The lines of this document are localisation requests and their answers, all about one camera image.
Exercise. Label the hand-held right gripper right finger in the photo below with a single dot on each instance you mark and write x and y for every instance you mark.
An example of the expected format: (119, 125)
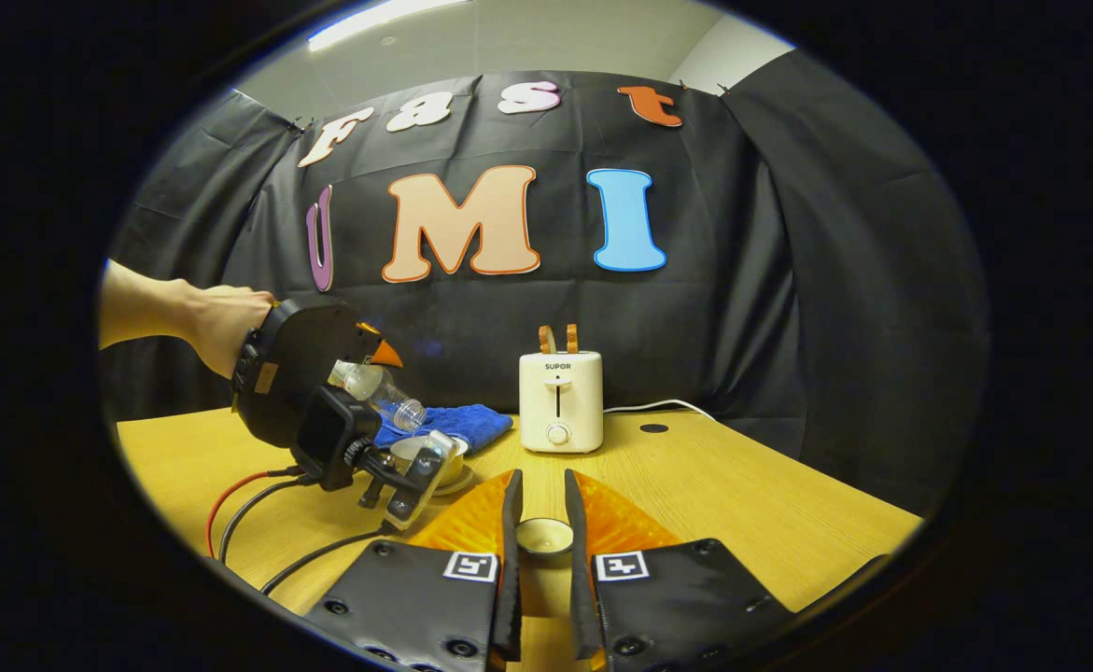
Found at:
(686, 607)

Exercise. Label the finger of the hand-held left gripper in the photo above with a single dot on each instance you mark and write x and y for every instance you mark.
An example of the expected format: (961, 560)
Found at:
(385, 355)

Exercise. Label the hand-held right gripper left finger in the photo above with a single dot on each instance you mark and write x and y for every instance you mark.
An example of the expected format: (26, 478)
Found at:
(415, 607)

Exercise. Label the clear plastic water bottle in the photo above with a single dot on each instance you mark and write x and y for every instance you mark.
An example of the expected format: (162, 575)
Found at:
(387, 397)

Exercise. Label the white ceramic teacup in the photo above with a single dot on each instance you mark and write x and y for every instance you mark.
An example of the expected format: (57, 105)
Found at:
(408, 450)

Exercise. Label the blue towel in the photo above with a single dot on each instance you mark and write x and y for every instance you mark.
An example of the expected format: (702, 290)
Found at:
(471, 422)

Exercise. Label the toasted bread slice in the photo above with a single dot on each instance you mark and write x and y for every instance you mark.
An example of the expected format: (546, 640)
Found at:
(572, 338)
(546, 340)

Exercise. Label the cream white toaster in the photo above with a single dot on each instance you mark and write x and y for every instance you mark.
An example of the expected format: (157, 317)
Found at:
(560, 401)

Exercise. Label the black backdrop cloth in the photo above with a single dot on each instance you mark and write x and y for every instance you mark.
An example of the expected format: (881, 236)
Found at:
(789, 280)

